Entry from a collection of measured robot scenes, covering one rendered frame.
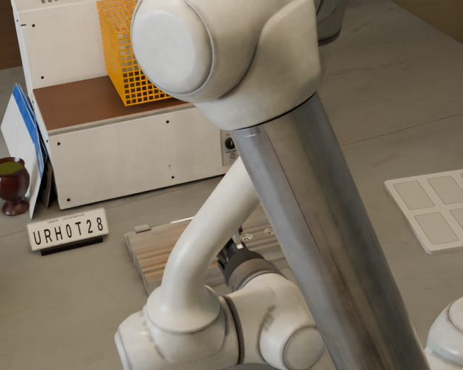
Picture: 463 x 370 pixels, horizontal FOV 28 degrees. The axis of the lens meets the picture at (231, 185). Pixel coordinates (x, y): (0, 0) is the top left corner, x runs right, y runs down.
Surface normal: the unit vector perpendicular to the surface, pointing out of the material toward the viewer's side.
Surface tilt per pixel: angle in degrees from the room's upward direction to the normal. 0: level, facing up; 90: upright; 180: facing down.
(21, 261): 0
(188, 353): 86
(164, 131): 90
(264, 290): 9
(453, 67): 0
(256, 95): 99
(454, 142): 0
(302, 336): 68
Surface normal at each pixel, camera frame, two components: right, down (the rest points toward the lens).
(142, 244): -0.04, -0.85
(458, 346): -0.58, -0.29
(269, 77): 0.40, 0.47
